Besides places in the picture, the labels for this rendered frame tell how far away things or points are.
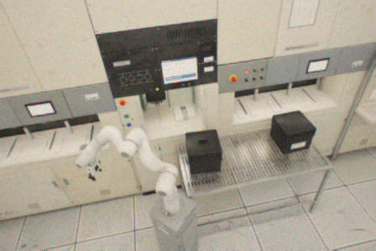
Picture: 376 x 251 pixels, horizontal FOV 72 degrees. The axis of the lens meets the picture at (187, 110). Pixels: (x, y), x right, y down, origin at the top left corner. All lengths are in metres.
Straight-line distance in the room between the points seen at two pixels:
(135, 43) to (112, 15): 0.25
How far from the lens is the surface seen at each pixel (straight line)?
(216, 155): 2.19
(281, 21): 2.24
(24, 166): 2.90
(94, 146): 1.84
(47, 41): 2.07
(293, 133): 2.44
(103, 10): 1.92
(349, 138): 3.66
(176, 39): 2.01
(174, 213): 2.14
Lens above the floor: 2.62
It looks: 38 degrees down
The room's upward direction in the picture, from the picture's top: 5 degrees counter-clockwise
